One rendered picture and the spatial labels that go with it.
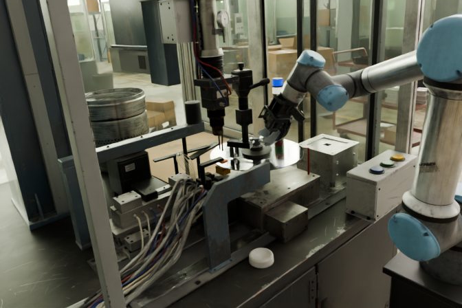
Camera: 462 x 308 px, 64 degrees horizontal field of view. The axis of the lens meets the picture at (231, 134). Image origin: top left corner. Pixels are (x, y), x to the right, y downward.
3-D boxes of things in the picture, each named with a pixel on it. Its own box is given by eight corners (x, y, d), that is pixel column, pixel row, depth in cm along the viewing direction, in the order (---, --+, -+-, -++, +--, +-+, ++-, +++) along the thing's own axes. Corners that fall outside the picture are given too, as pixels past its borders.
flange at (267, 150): (243, 146, 138) (243, 140, 137) (273, 146, 135) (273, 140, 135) (238, 157, 127) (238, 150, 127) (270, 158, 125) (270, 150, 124)
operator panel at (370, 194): (386, 185, 144) (388, 148, 140) (414, 194, 136) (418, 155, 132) (344, 212, 127) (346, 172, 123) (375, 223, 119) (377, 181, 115)
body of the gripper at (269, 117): (256, 118, 123) (272, 89, 116) (275, 117, 128) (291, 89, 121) (268, 133, 118) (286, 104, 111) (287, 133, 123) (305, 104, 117)
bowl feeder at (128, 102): (137, 149, 204) (126, 84, 193) (166, 163, 181) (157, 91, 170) (81, 166, 185) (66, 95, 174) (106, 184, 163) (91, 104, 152)
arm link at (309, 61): (315, 62, 103) (298, 46, 108) (297, 94, 109) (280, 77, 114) (333, 64, 108) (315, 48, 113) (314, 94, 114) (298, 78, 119)
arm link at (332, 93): (363, 87, 103) (338, 65, 109) (333, 94, 98) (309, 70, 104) (351, 108, 108) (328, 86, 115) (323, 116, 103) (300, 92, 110)
